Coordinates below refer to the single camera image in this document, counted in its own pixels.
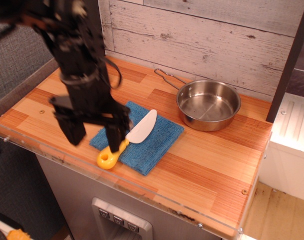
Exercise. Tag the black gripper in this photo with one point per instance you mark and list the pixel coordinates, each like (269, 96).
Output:
(89, 100)

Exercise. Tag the yellow handled toy knife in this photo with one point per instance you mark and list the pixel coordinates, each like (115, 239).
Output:
(108, 159)

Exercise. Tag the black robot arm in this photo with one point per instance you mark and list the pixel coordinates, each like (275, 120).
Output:
(79, 51)

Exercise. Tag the blue folded cloth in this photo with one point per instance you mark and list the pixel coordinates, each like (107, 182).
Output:
(142, 157)

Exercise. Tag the clear acrylic table guard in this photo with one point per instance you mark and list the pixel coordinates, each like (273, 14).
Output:
(205, 179)

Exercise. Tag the grey toy fridge cabinet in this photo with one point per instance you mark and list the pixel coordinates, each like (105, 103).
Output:
(74, 192)

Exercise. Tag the silver dispenser button panel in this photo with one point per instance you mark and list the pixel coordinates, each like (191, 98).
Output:
(114, 223)

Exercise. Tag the stainless steel pan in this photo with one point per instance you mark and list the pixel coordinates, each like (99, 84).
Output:
(204, 105)

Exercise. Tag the orange object bottom left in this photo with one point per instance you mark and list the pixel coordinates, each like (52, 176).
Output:
(17, 234)

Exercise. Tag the dark vertical post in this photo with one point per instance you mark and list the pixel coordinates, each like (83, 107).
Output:
(287, 72)

